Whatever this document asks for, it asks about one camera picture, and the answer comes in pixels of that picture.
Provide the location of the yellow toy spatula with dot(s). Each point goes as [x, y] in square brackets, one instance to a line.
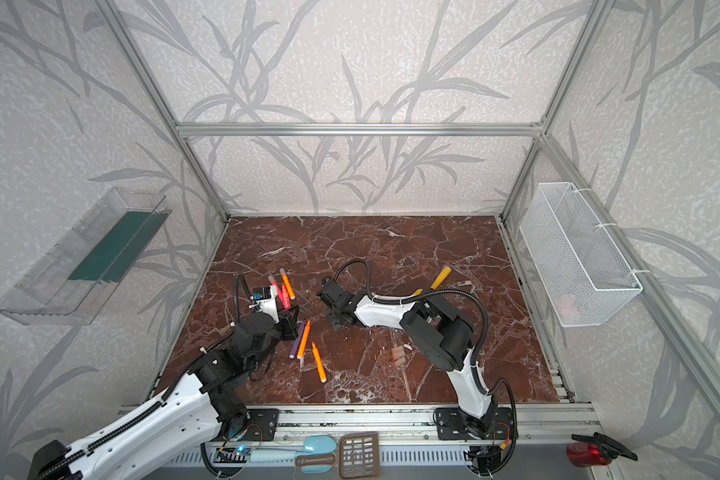
[442, 276]

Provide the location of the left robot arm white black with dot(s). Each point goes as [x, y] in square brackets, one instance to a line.
[199, 405]

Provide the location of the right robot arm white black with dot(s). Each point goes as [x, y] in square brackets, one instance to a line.
[440, 331]

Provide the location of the brown slotted spatula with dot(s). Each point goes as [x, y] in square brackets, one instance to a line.
[359, 456]

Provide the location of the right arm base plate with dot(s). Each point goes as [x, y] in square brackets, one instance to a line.
[496, 425]

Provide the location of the red capped pen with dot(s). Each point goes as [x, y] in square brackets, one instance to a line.
[285, 297]

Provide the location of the white wire mesh basket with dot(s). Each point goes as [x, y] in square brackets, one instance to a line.
[585, 275]

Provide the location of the clear plastic wall tray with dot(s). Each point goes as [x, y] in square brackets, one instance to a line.
[70, 285]

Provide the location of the clear pen cap pair upper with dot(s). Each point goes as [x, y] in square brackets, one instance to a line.
[398, 352]

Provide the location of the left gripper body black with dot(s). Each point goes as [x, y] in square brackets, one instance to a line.
[285, 311]

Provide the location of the orange pen front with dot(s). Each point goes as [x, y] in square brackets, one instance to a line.
[319, 363]

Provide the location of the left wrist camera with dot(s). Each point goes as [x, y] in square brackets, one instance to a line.
[265, 300]

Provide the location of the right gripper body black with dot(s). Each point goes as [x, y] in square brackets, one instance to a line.
[334, 303]

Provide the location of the green circuit board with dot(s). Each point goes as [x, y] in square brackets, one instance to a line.
[227, 456]

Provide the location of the orange pen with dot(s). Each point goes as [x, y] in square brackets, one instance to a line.
[287, 284]
[303, 340]
[319, 363]

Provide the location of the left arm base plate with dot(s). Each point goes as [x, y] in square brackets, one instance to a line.
[257, 425]

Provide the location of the light blue brush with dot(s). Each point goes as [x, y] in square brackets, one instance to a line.
[318, 454]

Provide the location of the red black tool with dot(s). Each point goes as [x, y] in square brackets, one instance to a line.
[597, 449]

